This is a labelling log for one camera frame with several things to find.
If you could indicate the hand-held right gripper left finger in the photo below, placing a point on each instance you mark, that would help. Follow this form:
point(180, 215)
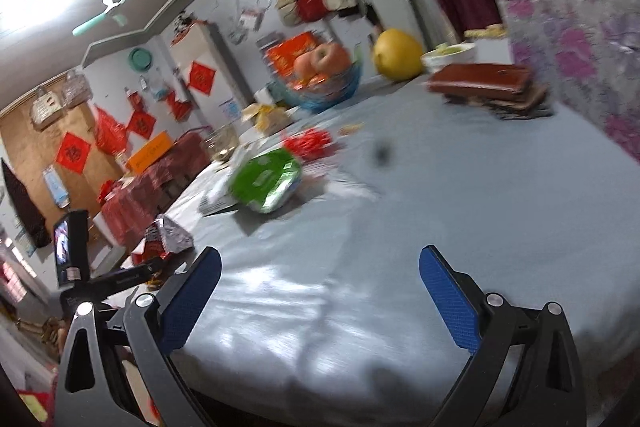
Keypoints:
point(187, 302)

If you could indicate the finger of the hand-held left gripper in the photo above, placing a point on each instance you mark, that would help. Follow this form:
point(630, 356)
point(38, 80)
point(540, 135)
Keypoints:
point(154, 267)

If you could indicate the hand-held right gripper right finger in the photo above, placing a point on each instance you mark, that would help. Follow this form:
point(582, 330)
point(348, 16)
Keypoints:
point(450, 302)

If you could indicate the green snack packet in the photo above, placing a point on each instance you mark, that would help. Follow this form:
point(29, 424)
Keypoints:
point(265, 177)

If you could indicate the black hanging cloth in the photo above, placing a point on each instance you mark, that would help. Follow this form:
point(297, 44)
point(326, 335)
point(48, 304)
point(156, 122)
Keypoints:
point(22, 207)

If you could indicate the blue face mask pack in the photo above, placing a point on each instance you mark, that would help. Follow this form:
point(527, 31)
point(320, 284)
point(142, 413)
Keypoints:
point(56, 187)

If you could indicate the side table with red cloth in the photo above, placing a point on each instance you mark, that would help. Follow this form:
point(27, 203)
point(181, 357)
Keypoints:
point(145, 192)

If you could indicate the white tablecloth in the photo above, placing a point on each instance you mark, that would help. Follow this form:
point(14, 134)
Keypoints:
point(400, 232)

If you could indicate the large red diamond paper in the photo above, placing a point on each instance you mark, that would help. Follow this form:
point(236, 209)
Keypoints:
point(73, 152)

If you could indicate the orange box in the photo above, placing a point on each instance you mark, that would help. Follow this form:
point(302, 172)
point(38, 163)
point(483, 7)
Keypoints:
point(147, 152)

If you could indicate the red plastic bag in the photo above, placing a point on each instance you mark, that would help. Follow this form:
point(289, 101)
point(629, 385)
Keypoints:
point(107, 132)

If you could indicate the small red diamond paper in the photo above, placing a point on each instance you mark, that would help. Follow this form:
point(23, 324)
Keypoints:
point(141, 124)

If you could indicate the white hanging bag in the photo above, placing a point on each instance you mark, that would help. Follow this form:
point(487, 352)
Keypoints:
point(45, 109)

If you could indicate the red paper decoration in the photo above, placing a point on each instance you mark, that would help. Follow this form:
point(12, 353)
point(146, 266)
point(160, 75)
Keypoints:
point(177, 104)

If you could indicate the clear plastic hanging bag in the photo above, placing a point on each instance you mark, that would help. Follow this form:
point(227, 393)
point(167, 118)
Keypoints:
point(75, 89)

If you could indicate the blue white sticker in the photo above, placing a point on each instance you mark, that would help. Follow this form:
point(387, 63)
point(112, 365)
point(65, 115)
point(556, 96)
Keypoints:
point(231, 109)

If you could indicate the yellow snack bag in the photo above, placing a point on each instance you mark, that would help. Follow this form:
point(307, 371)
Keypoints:
point(267, 117)

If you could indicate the red diamond paper on refrigerator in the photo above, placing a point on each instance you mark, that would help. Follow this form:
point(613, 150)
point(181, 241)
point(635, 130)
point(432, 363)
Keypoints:
point(201, 78)

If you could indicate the small gold wrapper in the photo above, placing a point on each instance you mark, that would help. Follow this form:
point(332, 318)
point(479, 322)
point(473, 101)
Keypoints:
point(352, 127)

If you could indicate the green round plate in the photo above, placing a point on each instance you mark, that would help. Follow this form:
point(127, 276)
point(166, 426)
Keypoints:
point(141, 59)

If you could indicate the white refrigerator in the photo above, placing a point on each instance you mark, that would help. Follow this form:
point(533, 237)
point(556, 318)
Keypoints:
point(215, 52)

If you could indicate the blue glass fruit bowl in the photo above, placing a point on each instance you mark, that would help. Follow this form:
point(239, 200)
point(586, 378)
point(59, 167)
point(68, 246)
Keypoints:
point(325, 96)

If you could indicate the black white plush toy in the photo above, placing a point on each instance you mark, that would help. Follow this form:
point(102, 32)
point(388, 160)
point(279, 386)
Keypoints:
point(182, 24)

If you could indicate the white bowl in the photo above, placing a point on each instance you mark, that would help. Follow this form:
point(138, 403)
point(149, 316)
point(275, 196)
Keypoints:
point(447, 56)

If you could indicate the green ceiling fan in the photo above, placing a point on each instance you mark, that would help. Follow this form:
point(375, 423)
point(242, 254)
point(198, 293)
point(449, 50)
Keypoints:
point(107, 12)

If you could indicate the red gift box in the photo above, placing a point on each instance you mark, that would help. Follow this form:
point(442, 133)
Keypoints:
point(287, 54)

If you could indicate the red apple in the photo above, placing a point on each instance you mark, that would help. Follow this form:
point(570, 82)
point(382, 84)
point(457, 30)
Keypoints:
point(327, 57)
point(305, 66)

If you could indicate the yellow pomelo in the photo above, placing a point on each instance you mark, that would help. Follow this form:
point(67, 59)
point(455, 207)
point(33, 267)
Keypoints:
point(398, 54)

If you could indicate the clear zip bag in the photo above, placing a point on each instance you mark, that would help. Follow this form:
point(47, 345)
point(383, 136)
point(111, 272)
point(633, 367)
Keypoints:
point(250, 19)

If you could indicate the small beige bag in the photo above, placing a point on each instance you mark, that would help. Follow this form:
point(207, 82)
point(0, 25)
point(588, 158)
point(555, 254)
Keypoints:
point(286, 9)

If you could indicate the floral plastic sheet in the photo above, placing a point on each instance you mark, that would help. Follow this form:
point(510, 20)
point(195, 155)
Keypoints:
point(575, 7)

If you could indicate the brown wall board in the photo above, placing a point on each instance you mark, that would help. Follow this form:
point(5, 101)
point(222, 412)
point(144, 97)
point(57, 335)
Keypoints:
point(30, 147)

